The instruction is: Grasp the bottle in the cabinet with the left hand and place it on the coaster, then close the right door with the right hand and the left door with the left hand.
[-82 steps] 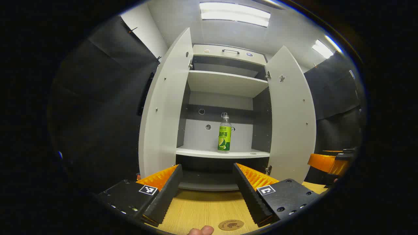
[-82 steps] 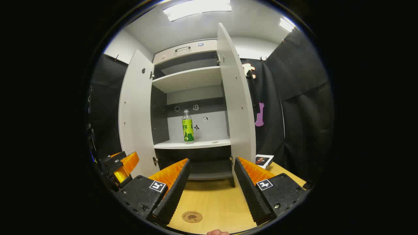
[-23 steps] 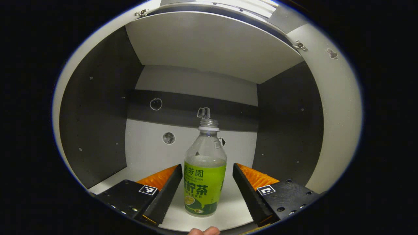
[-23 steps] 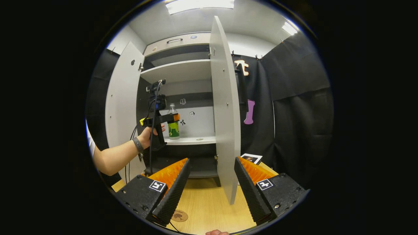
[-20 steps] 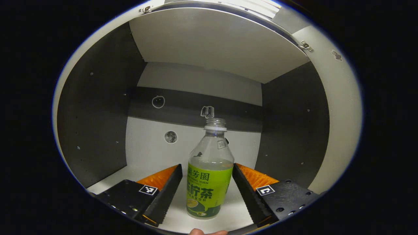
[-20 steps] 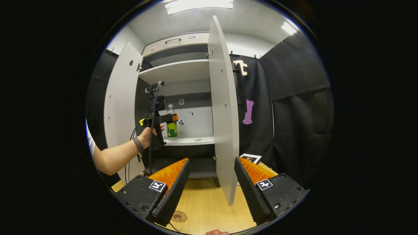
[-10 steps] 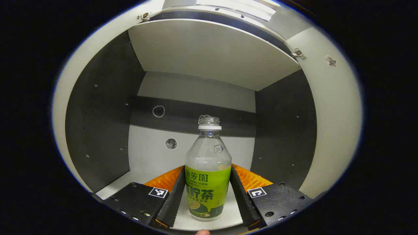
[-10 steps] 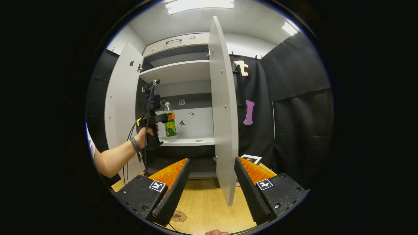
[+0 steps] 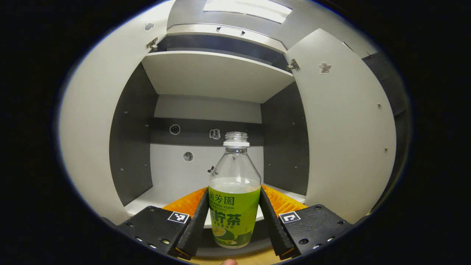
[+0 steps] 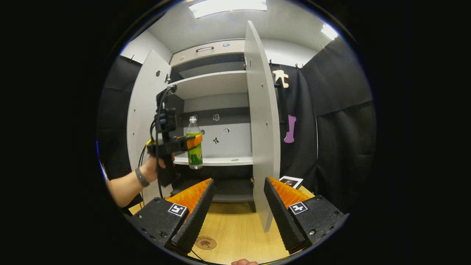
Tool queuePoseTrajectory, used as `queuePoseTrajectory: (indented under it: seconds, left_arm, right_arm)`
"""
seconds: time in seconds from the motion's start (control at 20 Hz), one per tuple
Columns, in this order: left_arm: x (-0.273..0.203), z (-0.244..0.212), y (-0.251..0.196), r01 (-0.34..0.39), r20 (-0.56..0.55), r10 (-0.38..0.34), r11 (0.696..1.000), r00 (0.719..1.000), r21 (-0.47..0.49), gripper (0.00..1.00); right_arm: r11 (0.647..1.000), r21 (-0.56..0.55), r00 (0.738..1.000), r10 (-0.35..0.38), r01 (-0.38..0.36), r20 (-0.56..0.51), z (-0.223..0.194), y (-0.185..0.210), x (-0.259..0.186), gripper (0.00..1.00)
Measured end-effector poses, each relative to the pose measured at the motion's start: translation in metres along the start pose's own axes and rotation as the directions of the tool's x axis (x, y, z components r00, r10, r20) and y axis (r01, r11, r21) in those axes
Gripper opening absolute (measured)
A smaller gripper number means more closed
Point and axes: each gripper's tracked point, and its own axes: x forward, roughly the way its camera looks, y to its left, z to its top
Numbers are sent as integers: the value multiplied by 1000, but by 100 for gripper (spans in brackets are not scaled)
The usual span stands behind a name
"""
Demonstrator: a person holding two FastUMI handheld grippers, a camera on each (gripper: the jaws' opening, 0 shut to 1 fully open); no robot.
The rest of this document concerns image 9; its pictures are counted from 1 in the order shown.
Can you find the green label bottle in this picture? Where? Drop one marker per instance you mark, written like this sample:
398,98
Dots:
234,206

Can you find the grey cabinet door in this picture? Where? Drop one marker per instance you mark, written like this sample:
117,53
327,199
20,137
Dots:
349,129
92,121

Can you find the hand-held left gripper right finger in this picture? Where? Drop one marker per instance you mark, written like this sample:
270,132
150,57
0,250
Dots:
274,228

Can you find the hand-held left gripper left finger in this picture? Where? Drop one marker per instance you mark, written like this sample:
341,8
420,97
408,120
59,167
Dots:
195,228

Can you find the grey cabinet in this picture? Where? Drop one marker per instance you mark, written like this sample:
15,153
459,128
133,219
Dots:
213,73

